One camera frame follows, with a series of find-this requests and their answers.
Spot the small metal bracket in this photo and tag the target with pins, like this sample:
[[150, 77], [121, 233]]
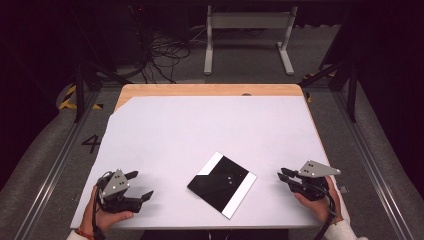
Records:
[[343, 189]]

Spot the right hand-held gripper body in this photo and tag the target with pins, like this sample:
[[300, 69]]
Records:
[[315, 170]]

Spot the white paper sheet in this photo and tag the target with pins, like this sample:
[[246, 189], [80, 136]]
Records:
[[206, 126]]

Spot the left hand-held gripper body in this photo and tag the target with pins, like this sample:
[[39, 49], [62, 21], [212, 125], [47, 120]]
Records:
[[115, 185]]

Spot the person's right hand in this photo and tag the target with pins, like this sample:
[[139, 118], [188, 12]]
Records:
[[321, 206]]

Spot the person's left hand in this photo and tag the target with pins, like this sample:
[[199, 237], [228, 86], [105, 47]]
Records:
[[100, 218]]

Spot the yellow and black striped tape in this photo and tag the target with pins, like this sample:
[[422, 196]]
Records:
[[68, 96]]

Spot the black metal stand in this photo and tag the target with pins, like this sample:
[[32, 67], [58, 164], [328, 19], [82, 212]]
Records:
[[351, 93], [80, 90]]

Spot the aluminium floor rail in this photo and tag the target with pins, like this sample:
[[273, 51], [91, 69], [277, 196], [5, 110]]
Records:
[[53, 170], [373, 170]]

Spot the white metal stand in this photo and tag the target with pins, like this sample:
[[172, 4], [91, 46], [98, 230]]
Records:
[[248, 20]]

